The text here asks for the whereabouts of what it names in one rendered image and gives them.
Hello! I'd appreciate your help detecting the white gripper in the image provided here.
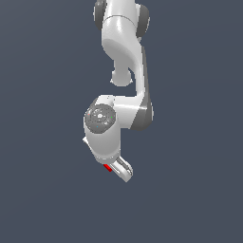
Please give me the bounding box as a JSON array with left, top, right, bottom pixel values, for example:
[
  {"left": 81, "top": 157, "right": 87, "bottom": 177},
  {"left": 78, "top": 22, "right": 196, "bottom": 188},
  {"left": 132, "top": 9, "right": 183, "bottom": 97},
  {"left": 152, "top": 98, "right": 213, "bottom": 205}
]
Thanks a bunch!
[{"left": 82, "top": 136, "right": 134, "bottom": 183}]

